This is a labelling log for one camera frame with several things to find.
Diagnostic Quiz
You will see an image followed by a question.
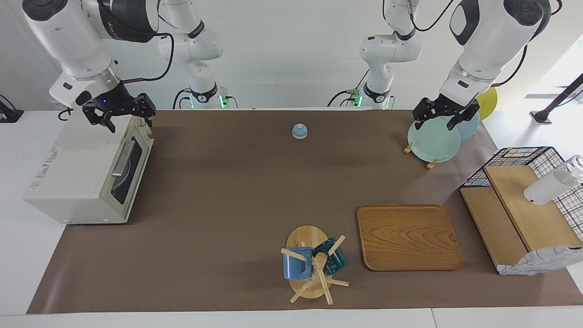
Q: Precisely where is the cream toaster oven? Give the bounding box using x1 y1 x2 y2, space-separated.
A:
23 114 155 225

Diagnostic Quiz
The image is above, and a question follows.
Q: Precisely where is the black left base cable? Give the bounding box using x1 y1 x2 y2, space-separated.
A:
327 68 370 108

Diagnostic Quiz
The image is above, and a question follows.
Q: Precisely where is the wooden mug tree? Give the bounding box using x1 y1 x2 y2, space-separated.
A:
281 225 350 305

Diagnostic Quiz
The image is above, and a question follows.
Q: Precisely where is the black base cable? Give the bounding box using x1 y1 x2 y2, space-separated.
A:
172 88 193 110
327 68 370 108

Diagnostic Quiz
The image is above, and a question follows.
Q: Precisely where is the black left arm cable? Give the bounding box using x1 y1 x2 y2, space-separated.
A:
383 0 456 33

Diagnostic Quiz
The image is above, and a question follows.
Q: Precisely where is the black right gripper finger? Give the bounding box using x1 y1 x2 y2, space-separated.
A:
137 93 156 127
83 108 116 133

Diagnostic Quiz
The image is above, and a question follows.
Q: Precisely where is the brown table mat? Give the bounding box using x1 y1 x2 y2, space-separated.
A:
26 109 583 315

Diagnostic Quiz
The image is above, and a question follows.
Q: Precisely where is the white cup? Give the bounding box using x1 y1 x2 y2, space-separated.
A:
523 155 583 205

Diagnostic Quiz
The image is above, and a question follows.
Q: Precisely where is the black stand with pole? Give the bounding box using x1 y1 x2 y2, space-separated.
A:
530 73 583 124

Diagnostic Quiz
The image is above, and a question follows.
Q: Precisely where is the yellow plate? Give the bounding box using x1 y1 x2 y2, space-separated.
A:
476 87 498 121

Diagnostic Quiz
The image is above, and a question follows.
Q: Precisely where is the wooden serving tray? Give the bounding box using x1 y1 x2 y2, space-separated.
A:
357 204 464 272

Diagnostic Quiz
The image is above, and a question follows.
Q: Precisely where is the white patterned fabric liner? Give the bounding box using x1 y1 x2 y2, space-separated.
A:
497 245 583 276

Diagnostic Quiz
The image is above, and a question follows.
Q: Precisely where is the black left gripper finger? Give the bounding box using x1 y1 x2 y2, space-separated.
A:
448 113 472 132
412 98 431 133

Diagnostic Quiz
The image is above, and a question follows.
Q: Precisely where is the blue mug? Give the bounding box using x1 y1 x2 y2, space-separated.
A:
282 246 314 280

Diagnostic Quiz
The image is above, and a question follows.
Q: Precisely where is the black right base cable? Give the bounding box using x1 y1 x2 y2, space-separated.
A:
172 88 193 110

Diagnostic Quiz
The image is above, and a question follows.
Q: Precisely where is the wooden plate rack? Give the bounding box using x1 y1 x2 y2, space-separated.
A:
404 142 438 170

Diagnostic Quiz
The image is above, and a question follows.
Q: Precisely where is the glass oven door with handle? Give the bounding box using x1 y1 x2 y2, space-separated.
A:
109 128 154 215

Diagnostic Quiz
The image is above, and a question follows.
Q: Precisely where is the wooden step shelf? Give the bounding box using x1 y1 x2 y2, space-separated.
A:
459 165 583 274

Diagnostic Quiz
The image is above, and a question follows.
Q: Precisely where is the dark green mug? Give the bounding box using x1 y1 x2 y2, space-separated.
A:
312 237 348 276

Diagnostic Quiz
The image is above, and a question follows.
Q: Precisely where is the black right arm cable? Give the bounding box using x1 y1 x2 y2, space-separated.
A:
119 32 176 85

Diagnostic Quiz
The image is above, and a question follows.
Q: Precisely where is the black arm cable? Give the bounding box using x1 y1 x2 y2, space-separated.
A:
383 0 456 33
119 32 176 85

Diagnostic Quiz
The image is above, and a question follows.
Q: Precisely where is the black wire basket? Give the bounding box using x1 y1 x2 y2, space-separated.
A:
459 146 583 242

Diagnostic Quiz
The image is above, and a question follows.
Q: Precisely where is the black desk clamp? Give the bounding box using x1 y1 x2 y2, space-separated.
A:
0 94 24 123

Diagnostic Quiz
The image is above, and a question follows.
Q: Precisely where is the light blue racked plate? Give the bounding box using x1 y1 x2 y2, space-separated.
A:
449 112 480 142

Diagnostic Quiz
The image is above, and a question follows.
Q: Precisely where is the pale green racked plate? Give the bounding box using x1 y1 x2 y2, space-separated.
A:
407 116 461 163

